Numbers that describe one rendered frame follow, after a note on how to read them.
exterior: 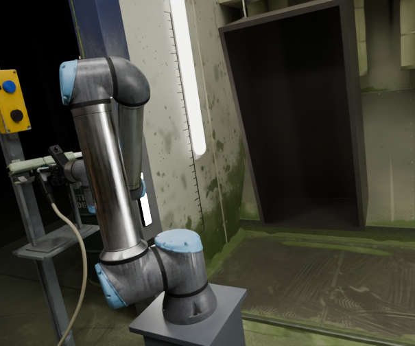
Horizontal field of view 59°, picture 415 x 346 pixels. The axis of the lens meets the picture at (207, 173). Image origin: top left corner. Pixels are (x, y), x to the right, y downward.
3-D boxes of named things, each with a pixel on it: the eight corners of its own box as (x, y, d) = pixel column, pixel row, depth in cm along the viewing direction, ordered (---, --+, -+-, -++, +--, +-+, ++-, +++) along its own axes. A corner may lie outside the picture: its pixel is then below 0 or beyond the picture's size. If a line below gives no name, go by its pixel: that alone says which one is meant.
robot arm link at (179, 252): (215, 283, 120) (208, 233, 116) (167, 302, 113) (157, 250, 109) (196, 265, 133) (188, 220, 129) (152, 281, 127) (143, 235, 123)
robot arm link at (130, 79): (144, 44, 110) (138, 183, 161) (103, 48, 105) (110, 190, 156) (158, 66, 104) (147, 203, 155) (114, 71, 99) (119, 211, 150)
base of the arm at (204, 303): (200, 329, 113) (195, 302, 111) (151, 318, 123) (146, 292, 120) (226, 295, 129) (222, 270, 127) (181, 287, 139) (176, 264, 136)
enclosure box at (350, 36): (276, 197, 257) (241, 18, 209) (368, 198, 229) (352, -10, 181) (261, 226, 230) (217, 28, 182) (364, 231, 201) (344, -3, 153)
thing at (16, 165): (28, 210, 150) (7, 159, 151) (23, 213, 153) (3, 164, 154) (119, 181, 188) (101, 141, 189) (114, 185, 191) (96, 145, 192)
